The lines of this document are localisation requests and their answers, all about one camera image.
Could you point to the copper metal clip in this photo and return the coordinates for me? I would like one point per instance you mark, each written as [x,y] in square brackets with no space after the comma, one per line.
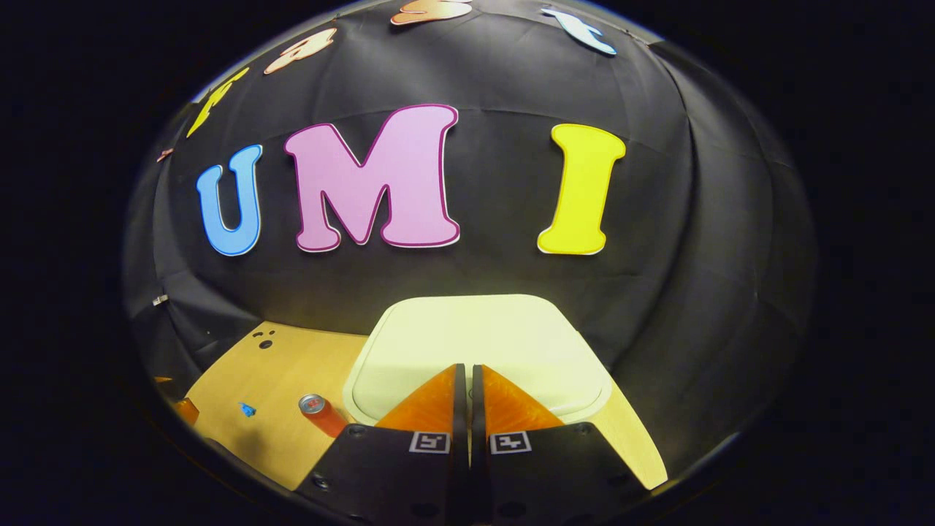
[165,154]

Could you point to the wooden desktop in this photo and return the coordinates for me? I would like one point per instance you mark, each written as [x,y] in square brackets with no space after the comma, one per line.
[285,380]

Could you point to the cream desktop garbage bin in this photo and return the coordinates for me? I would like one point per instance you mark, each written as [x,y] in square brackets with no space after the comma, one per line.
[482,329]

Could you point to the blue paper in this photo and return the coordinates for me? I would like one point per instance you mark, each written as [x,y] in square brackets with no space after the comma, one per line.
[247,410]

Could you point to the black backdrop cloth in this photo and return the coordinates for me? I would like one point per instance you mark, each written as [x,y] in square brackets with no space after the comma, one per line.
[511,270]

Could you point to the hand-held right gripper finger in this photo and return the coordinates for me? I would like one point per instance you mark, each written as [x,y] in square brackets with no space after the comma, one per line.
[460,438]
[478,438]

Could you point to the orange pop can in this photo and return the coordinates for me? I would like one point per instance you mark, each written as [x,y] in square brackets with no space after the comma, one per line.
[325,416]

